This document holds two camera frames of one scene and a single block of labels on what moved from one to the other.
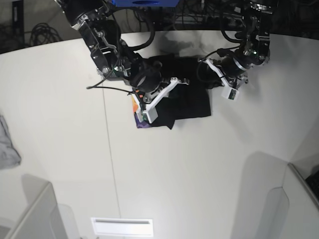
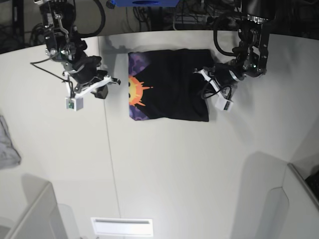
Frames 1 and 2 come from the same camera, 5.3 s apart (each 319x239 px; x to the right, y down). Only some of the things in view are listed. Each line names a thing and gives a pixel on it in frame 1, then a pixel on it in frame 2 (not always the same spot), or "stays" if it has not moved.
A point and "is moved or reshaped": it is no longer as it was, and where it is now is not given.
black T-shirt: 189,99 is moved or reshaped
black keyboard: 312,181 stays
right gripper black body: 145,74 -> 84,70
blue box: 146,3 stays
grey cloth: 9,157 stays
